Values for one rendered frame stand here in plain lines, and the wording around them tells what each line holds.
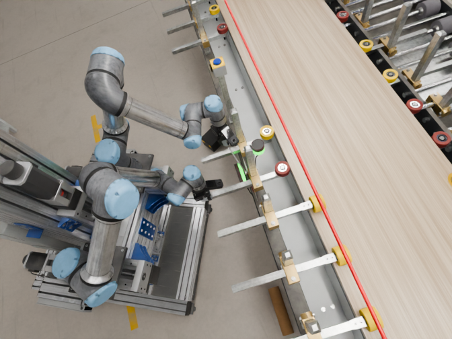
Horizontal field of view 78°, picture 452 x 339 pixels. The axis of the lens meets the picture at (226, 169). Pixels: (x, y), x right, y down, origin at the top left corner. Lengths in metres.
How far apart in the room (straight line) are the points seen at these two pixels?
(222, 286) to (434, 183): 1.53
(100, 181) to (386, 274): 1.18
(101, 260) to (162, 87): 2.56
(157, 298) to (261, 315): 0.75
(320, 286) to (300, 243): 0.23
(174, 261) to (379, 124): 1.62
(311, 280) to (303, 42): 1.48
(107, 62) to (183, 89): 2.20
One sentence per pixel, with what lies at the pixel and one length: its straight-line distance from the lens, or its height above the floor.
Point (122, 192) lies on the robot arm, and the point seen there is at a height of 1.52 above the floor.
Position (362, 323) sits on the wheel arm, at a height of 0.97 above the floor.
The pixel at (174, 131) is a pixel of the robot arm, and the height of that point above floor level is 1.37.
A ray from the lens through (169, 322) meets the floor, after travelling 2.40.
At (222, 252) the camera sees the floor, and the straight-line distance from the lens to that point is 2.33.
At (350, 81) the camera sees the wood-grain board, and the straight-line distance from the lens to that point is 1.87.
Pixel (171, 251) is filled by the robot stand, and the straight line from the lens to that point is 2.22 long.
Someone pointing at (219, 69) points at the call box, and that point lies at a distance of 1.55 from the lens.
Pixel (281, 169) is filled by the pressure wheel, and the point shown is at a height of 0.91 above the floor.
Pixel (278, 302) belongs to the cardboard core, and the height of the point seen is 0.08.
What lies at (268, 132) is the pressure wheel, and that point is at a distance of 1.62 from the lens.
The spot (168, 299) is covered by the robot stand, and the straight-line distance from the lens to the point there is 2.16.
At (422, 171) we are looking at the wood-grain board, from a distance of 1.63.
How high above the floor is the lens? 2.25
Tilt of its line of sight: 62 degrees down
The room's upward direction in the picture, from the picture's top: 22 degrees counter-clockwise
